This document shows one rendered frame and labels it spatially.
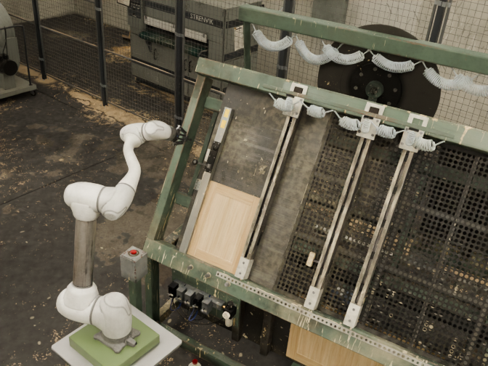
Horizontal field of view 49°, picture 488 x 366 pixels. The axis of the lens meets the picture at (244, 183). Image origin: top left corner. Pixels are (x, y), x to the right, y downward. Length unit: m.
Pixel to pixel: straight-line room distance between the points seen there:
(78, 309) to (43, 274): 1.87
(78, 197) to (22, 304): 1.99
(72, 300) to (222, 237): 0.97
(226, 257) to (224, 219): 0.23
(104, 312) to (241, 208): 1.02
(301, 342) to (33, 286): 2.24
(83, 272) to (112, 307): 0.23
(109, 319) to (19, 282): 1.98
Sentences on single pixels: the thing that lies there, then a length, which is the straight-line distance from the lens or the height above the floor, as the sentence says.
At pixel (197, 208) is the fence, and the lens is 3.40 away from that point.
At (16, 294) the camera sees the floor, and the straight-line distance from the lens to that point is 4.68.
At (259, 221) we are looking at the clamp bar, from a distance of 3.18.
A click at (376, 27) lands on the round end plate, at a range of 3.51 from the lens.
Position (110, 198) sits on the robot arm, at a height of 1.61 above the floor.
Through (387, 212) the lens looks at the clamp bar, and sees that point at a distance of 3.03.
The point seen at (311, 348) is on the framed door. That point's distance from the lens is 3.62.
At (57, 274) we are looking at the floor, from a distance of 4.79.
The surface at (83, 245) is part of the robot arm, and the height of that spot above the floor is 1.34.
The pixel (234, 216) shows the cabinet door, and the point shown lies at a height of 1.18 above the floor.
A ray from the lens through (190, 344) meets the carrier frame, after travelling 3.88.
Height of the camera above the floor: 3.05
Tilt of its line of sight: 31 degrees down
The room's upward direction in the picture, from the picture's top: 5 degrees clockwise
